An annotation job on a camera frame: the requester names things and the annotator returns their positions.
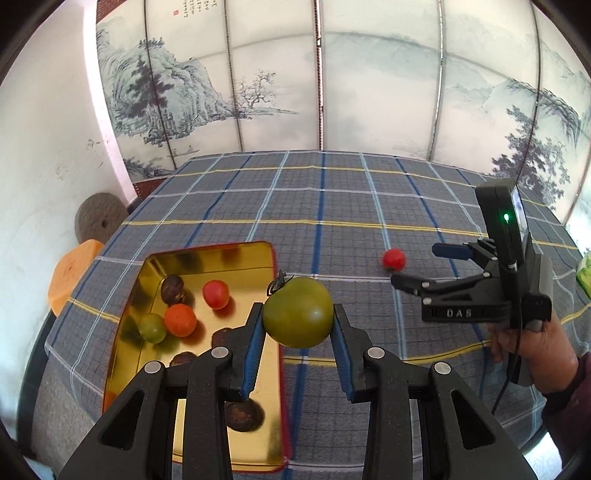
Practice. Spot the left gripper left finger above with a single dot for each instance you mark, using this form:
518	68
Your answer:
133	439

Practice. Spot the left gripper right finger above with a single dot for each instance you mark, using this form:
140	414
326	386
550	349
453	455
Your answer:
460	437

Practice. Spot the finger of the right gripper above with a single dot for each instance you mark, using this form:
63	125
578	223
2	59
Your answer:
474	251
477	286

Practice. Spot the small red tomato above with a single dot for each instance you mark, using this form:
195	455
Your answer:
394	259

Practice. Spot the small green tomato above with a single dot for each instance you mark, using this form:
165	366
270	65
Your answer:
151	328

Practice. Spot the large green tomato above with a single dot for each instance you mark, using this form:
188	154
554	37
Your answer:
298	311

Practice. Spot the person's right hand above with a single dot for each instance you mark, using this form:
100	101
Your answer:
551	359

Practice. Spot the orange tangerine near corner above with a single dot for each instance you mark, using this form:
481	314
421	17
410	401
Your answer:
108	399

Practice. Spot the dark brown passion fruit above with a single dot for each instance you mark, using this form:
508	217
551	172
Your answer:
182	358

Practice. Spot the blue plaid tablecloth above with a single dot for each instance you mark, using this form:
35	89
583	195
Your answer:
328	216

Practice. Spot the orange tangerine in tray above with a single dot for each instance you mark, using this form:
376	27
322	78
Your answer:
180	320

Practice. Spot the gold rectangular tin tray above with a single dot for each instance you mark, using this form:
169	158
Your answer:
247	268

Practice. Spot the landscape painted folding screen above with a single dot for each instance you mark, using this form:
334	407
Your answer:
490	86

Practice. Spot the orange stool cushion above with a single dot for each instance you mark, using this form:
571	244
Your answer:
68	272

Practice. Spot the round grey millstone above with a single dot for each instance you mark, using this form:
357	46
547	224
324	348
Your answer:
99	217

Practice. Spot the black camera with green light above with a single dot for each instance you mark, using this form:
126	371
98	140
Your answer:
505	218

